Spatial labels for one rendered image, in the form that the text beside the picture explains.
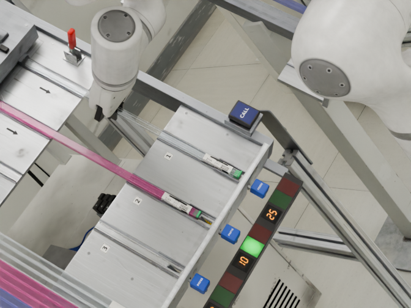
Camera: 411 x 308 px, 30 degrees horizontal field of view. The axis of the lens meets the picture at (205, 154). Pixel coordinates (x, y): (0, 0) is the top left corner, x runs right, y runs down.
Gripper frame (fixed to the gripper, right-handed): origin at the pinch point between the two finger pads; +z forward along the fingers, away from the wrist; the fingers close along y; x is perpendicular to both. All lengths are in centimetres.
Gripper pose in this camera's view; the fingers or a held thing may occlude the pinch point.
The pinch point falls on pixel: (113, 107)
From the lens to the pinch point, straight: 154.7
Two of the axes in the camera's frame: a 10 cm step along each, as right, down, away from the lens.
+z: -1.3, 3.7, 9.2
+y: -5.1, 7.7, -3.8
